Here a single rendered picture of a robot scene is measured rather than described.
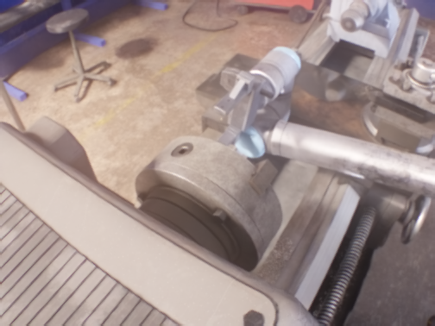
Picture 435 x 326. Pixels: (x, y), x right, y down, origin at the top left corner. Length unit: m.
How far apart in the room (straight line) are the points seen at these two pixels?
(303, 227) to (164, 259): 0.65
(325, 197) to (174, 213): 0.57
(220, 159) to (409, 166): 0.44
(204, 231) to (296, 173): 0.70
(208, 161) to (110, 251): 0.25
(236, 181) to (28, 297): 0.32
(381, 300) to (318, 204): 0.99
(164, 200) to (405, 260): 1.64
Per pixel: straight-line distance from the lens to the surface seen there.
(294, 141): 0.81
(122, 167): 2.20
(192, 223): 0.49
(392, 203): 1.09
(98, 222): 0.31
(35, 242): 0.32
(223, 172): 0.49
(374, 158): 0.79
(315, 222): 0.92
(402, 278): 1.94
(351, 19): 1.28
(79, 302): 0.28
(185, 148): 0.54
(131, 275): 0.28
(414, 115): 0.93
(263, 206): 0.52
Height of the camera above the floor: 1.59
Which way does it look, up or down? 48 degrees down
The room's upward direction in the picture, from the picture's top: 1 degrees counter-clockwise
